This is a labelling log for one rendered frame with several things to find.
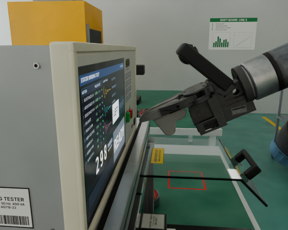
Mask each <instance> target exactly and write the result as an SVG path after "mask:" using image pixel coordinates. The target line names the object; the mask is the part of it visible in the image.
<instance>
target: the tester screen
mask: <svg viewBox="0 0 288 230"><path fill-rule="evenodd" d="M79 78H80V100H81V116H82V132H83V148H84V164H85V186H86V202H87V218H88V222H89V220H90V218H91V216H92V213H93V211H94V209H95V207H96V205H97V203H98V200H99V198H100V196H101V194H102V192H103V189H104V187H105V185H106V183H107V181H108V179H109V177H110V175H111V173H112V170H113V168H114V166H115V164H116V162H117V159H118V157H119V155H120V153H121V151H122V149H123V146H124V144H125V142H124V144H123V146H122V148H121V150H120V152H119V155H118V157H117V158H116V160H115V163H114V153H113V132H114V131H115V129H116V127H117V126H118V124H119V123H120V121H121V120H122V118H123V117H124V110H123V112H122V113H121V115H120V116H119V117H118V119H117V120H116V121H115V123H114V124H113V117H112V105H113V104H114V103H115V102H116V101H117V100H118V99H119V98H120V97H121V96H122V95H123V94H124V72H123V63H120V64H117V65H113V66H110V67H107V68H103V69H100V70H96V71H94V72H90V73H86V74H83V75H80V76H79ZM106 142H107V160H106V161H105V163H104V165H103V167H102V169H101V170H100V172H99V174H98V176H97V177H96V171H95V158H96V157H97V155H98V154H99V152H100V151H101V149H102V148H103V147H104V145H105V143H106ZM111 156H112V166H111V168H110V171H109V173H108V175H107V177H106V179H105V181H104V183H103V185H102V187H101V189H100V191H99V193H98V195H97V197H96V199H95V201H94V204H93V206H92V208H91V209H90V211H89V200H88V198H89V196H90V195H91V193H92V191H93V189H94V187H95V185H96V183H97V182H98V180H99V178H100V176H101V174H102V172H103V170H104V169H105V167H106V165H107V163H108V161H109V159H110V157H111Z"/></svg>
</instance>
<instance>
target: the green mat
mask: <svg viewBox="0 0 288 230"><path fill-rule="evenodd" d="M204 181H205V185H206V189H207V190H196V189H176V188H198V189H204V185H203V180H202V179H180V178H170V188H168V178H154V189H155V190H157V191H158V192H159V194H160V199H159V204H158V205H157V206H156V207H154V213H156V214H167V219H166V221H167V224H173V225H196V226H212V227H229V228H245V229H252V230H255V228H254V226H253V224H252V222H251V220H250V218H249V216H248V214H247V212H246V210H245V208H244V206H243V204H242V201H241V199H240V197H239V195H238V193H237V191H236V189H235V187H234V185H233V183H232V181H224V180H204Z"/></svg>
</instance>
